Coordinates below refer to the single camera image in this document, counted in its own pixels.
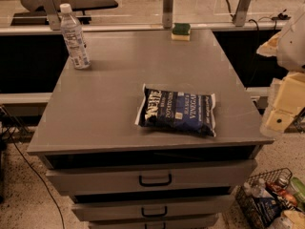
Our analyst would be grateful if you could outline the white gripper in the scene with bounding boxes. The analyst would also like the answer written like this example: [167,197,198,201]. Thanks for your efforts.
[259,72,305,137]

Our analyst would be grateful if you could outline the green and yellow sponge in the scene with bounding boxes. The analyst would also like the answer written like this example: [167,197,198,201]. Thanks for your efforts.
[172,23,191,41]

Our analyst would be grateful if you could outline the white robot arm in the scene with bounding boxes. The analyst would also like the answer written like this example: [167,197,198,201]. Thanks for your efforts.
[256,4,305,137]

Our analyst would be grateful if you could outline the blue chip bag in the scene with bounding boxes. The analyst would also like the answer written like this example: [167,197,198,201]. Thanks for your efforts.
[135,86,216,136]

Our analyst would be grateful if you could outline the blue bag in basket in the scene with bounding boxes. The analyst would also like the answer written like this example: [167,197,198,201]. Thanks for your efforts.
[254,198,281,226]

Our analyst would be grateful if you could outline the green can in basket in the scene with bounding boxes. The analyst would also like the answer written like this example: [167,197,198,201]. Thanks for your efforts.
[287,177,305,203]

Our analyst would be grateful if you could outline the water bottle in basket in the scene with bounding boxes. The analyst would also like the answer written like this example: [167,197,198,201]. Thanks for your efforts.
[251,178,272,198]

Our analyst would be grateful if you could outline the grey drawer cabinet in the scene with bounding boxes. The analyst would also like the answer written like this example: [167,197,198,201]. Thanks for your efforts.
[28,30,269,229]

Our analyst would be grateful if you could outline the clear plastic water bottle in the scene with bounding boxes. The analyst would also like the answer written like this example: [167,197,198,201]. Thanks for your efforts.
[60,3,91,70]

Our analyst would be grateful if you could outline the black wire basket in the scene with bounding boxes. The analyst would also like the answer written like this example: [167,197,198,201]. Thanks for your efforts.
[235,168,294,229]

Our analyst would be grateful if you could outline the black cable on ledge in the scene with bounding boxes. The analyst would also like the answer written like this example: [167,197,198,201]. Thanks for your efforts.
[248,9,292,33]

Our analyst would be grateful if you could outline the right metal bracket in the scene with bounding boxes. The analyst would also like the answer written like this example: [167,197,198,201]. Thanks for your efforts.
[233,0,252,27]

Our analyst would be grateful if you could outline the metal bracket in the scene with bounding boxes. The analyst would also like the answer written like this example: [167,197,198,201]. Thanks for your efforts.
[233,0,252,27]
[41,0,60,31]
[162,0,173,29]

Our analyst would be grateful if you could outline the middle metal bracket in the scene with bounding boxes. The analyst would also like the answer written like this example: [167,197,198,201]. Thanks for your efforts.
[162,0,173,29]

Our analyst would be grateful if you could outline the black floor cable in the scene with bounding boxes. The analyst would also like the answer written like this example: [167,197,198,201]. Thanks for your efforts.
[0,105,66,229]

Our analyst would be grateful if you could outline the left metal bracket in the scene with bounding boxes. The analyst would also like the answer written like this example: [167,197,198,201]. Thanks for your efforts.
[41,0,60,31]

